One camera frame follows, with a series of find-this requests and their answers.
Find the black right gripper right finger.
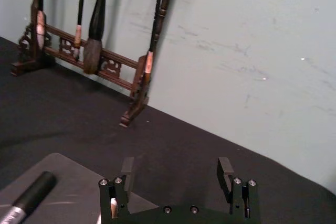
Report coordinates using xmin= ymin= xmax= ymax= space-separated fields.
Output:
xmin=217 ymin=156 xmax=259 ymax=219

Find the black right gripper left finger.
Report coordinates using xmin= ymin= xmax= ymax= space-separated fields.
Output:
xmin=98 ymin=156 xmax=135 ymax=221

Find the grey flat mat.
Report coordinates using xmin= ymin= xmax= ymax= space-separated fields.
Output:
xmin=0 ymin=152 xmax=153 ymax=224

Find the black table cloth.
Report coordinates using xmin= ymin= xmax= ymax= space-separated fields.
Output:
xmin=0 ymin=36 xmax=336 ymax=224

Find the black and silver marker pen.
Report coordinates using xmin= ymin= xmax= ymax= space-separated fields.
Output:
xmin=0 ymin=170 xmax=58 ymax=224

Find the dark carved wooden brush rack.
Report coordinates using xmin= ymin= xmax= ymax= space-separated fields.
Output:
xmin=10 ymin=0 xmax=179 ymax=128

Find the thin black brush, brown tip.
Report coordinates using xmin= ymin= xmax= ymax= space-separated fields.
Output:
xmin=143 ymin=0 xmax=166 ymax=84

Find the thin black brush, small tip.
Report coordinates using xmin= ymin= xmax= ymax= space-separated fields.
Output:
xmin=73 ymin=0 xmax=88 ymax=61

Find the black brush with white tip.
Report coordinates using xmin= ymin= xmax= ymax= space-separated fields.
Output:
xmin=33 ymin=0 xmax=47 ymax=50

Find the plain pale wall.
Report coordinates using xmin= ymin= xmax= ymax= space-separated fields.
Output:
xmin=0 ymin=0 xmax=336 ymax=199

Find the large brush with pale handle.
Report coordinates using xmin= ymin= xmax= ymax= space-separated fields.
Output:
xmin=83 ymin=0 xmax=111 ymax=75

